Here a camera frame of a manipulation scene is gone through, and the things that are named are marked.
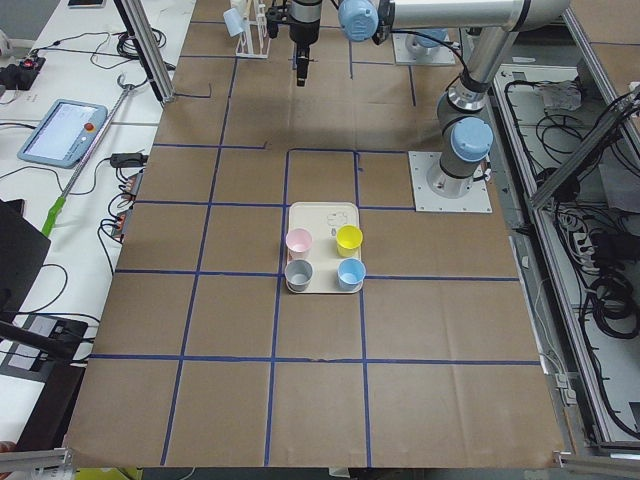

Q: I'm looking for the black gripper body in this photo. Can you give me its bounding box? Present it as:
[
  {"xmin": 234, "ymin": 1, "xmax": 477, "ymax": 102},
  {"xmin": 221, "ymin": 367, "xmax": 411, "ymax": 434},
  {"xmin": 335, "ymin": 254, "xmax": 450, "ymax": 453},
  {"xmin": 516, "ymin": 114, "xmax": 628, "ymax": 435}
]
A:
[{"xmin": 289, "ymin": 19, "xmax": 320, "ymax": 60}]

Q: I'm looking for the light blue plastic cup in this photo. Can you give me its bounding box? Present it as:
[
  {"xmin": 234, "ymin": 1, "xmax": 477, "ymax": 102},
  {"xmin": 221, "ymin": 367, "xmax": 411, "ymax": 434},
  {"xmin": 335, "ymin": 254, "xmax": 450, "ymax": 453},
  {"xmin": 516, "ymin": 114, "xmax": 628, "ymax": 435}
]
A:
[{"xmin": 223, "ymin": 7, "xmax": 245, "ymax": 37}]

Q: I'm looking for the cream plastic cup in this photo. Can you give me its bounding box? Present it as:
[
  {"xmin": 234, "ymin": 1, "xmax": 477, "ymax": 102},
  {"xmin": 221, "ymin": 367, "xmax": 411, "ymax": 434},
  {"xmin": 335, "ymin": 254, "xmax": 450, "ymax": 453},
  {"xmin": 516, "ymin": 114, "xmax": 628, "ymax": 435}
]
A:
[{"xmin": 230, "ymin": 0, "xmax": 248, "ymax": 13}]

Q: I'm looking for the pink plastic cup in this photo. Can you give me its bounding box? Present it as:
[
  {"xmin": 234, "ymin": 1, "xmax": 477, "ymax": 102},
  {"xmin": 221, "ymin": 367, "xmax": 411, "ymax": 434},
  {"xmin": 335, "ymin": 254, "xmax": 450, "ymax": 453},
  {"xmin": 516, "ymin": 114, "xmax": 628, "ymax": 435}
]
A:
[{"xmin": 285, "ymin": 228, "xmax": 313, "ymax": 260}]

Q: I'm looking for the yellow plastic cup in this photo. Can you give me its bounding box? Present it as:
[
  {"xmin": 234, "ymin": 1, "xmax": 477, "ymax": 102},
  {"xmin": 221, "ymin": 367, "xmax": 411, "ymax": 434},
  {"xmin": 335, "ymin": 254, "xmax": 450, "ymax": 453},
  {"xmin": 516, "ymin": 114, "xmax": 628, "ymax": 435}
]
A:
[{"xmin": 336, "ymin": 225, "xmax": 363, "ymax": 258}]

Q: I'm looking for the grey plastic cup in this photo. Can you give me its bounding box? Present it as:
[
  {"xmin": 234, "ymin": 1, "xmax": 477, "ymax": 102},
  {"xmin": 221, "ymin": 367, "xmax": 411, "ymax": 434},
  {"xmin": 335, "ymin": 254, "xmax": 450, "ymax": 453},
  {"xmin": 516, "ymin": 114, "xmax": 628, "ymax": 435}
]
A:
[{"xmin": 284, "ymin": 259, "xmax": 314, "ymax": 293}]

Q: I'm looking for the cream plastic tray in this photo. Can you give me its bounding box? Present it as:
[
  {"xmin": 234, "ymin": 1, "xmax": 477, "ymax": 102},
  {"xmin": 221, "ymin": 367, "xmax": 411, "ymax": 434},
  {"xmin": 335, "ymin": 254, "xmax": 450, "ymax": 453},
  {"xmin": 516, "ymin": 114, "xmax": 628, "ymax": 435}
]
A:
[{"xmin": 285, "ymin": 202, "xmax": 363, "ymax": 294}]

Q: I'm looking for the black power adapter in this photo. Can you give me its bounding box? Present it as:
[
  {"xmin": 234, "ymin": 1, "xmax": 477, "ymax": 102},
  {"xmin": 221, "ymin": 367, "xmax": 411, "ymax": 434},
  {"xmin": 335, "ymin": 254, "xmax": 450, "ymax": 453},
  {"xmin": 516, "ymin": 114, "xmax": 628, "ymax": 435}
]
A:
[{"xmin": 109, "ymin": 152, "xmax": 148, "ymax": 168}]

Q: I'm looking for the blue teach pendant tablet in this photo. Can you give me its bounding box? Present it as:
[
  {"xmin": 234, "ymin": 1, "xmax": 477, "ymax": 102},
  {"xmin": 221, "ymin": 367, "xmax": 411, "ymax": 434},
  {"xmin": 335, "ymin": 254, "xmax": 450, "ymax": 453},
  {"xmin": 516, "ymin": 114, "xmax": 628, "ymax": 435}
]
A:
[{"xmin": 17, "ymin": 99, "xmax": 108, "ymax": 168}]

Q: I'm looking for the metal reacher grabber tool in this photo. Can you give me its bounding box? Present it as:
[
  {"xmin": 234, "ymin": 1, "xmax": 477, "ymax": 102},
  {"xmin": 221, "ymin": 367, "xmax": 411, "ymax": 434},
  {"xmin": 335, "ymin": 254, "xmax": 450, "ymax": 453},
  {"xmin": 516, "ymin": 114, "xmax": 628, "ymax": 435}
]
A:
[{"xmin": 41, "ymin": 73, "xmax": 136, "ymax": 238}]

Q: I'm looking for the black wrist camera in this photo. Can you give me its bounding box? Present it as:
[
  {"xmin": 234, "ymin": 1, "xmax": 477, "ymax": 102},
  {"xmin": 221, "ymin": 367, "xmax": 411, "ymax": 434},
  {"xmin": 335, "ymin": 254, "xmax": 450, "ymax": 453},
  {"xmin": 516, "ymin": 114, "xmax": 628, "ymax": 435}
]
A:
[{"xmin": 266, "ymin": 2, "xmax": 289, "ymax": 39}]

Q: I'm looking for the white wire cup rack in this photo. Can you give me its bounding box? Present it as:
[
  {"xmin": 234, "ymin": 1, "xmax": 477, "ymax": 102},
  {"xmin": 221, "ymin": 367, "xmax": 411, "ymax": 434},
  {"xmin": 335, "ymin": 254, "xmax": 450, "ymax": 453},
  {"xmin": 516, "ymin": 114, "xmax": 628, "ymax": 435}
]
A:
[{"xmin": 235, "ymin": 1, "xmax": 270, "ymax": 59}]

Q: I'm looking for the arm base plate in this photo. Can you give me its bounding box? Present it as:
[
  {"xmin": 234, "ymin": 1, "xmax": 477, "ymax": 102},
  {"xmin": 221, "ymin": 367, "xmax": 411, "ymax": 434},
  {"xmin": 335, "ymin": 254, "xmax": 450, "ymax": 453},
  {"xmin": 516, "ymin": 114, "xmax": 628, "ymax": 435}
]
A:
[
  {"xmin": 408, "ymin": 151, "xmax": 492, "ymax": 214},
  {"xmin": 392, "ymin": 33, "xmax": 456, "ymax": 66}
]

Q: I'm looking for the aluminium frame post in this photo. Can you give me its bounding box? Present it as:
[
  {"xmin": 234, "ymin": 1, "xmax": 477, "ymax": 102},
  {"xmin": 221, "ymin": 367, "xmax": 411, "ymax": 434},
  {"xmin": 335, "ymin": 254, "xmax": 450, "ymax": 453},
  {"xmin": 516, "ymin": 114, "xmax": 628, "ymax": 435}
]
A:
[{"xmin": 114, "ymin": 0, "xmax": 175, "ymax": 105}]

